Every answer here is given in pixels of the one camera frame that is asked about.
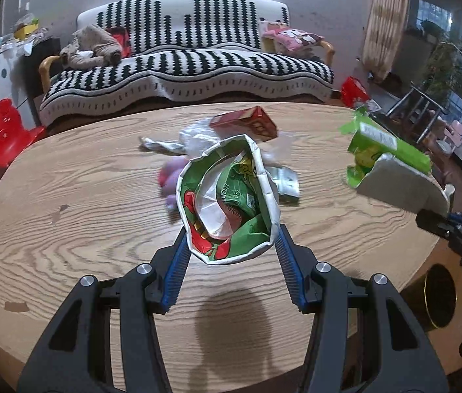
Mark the black bin with gold rim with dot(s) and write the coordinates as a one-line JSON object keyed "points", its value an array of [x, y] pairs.
{"points": [[439, 294]]}

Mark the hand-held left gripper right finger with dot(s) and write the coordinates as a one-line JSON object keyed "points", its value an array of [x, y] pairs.
{"points": [[290, 266]]}

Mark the white plastic bag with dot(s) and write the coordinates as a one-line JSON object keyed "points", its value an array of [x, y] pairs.
{"points": [[198, 135]]}

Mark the purple and pink toy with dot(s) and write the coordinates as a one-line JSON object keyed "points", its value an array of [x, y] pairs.
{"points": [[169, 176]]}

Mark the yellow-green snack bag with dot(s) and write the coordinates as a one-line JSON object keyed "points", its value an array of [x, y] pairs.
{"points": [[235, 190]]}

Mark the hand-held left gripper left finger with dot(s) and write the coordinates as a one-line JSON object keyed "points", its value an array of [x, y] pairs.
{"points": [[175, 270]]}

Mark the red child's chair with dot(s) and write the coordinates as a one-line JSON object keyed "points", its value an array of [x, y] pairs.
{"points": [[1, 131]]}

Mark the red bag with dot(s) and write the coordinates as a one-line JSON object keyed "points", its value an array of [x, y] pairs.
{"points": [[353, 90]]}

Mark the pink cartoon pillow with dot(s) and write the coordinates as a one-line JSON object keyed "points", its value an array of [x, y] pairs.
{"points": [[296, 39]]}

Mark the white and green snack bag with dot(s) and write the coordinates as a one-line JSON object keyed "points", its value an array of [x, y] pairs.
{"points": [[264, 196]]}

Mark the beige patterned curtain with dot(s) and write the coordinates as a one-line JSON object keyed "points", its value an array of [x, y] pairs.
{"points": [[386, 16]]}

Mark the green wrapper with white label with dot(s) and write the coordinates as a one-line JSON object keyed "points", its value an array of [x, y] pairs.
{"points": [[382, 143]]}

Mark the brown clothing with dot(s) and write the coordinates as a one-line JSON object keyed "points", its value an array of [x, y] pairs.
{"points": [[91, 45]]}

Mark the potted plant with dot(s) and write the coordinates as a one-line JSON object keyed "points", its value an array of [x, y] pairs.
{"points": [[447, 65]]}

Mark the pink ride-on toy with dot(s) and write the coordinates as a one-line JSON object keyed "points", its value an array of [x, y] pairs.
{"points": [[458, 129]]}

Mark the small silver packet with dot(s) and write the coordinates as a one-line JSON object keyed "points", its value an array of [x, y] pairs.
{"points": [[286, 182]]}

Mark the black and white striped sofa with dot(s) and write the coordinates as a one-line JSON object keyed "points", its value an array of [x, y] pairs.
{"points": [[214, 65]]}

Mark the red cushion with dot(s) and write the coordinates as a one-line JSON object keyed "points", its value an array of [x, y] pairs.
{"points": [[121, 39]]}

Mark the black side cabinet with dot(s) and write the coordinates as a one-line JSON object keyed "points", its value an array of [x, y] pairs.
{"points": [[36, 55]]}

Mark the yellow box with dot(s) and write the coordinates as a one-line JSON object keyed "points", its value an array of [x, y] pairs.
{"points": [[24, 30]]}

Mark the red cardboard box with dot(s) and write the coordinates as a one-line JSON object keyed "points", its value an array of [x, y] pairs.
{"points": [[255, 125]]}

